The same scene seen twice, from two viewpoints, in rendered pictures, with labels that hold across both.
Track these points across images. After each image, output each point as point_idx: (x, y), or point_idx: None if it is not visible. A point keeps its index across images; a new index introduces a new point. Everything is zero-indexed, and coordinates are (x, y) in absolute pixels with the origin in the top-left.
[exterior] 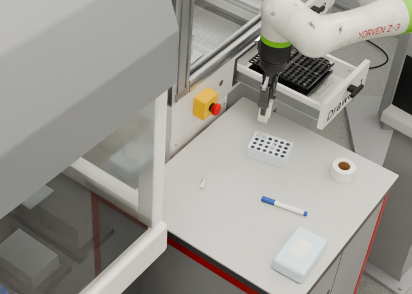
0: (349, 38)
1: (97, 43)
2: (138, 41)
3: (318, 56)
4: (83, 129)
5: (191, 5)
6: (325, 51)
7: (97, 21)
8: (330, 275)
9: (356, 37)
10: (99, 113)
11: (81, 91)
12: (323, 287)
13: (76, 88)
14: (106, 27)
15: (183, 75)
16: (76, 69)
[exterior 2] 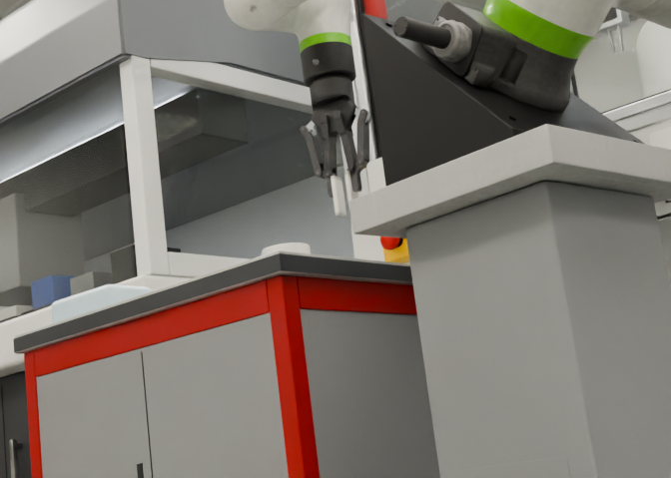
0: None
1: (64, 2)
2: (86, 0)
3: (231, 17)
4: (39, 70)
5: (354, 62)
6: (226, 2)
7: None
8: (122, 394)
9: None
10: (50, 59)
11: (39, 34)
12: (111, 415)
13: (39, 31)
14: None
15: (362, 175)
16: (45, 19)
